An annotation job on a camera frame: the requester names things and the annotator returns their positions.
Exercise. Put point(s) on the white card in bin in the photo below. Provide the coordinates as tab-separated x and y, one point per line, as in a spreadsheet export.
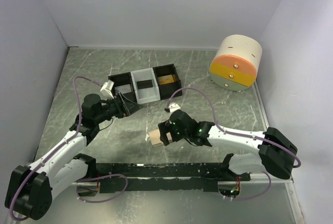
123	89

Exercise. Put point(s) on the black tray bin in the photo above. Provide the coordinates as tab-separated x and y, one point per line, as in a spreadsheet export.
168	89
123	83

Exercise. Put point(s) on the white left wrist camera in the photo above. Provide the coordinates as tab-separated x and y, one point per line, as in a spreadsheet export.
106	89

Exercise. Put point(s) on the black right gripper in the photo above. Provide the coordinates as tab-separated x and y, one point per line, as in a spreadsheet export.
165	127

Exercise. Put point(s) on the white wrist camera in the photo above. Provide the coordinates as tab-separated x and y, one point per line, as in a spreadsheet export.
173	107
106	89

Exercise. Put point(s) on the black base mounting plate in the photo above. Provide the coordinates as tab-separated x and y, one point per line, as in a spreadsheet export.
169	176

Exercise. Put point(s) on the cream round drawer cabinet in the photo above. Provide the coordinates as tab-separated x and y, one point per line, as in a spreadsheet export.
236	63

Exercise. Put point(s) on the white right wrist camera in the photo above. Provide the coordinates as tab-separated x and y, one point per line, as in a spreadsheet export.
173	107

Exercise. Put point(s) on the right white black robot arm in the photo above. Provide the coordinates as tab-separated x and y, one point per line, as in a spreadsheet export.
211	135

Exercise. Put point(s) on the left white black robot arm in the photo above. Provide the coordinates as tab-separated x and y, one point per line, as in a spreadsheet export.
32	188

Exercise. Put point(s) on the beige leather card holder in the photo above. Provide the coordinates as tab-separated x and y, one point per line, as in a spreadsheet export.
154	137

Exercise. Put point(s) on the white middle tray bin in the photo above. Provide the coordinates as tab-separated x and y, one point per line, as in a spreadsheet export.
146	95

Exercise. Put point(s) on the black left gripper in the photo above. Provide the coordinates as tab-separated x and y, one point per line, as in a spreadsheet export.
125	108

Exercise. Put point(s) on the black right tray bin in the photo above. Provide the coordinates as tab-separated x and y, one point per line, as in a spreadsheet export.
168	89

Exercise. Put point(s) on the black card in bin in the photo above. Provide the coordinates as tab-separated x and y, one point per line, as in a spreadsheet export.
144	84

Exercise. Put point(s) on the gold card in bin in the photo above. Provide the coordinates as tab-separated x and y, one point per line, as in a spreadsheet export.
167	79

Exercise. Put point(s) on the black left tray bin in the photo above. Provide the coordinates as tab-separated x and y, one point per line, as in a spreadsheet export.
123	83

